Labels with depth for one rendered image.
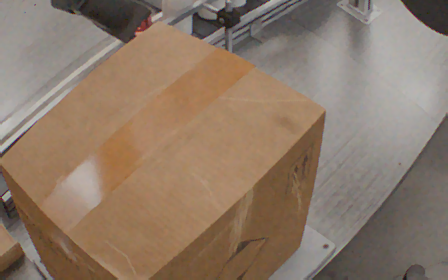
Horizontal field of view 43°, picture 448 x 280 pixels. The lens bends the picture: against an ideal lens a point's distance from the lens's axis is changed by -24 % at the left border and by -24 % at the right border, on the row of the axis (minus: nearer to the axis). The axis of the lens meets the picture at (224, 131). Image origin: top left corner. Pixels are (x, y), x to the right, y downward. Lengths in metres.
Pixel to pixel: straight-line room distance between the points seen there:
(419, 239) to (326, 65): 0.96
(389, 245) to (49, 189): 1.47
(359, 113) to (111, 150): 0.56
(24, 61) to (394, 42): 0.78
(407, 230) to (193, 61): 1.38
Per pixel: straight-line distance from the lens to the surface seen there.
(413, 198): 2.14
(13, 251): 0.97
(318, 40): 1.28
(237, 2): 1.24
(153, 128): 0.71
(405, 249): 2.01
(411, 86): 1.24
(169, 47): 0.80
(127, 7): 1.03
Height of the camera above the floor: 1.64
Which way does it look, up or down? 47 degrees down
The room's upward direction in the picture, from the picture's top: straight up
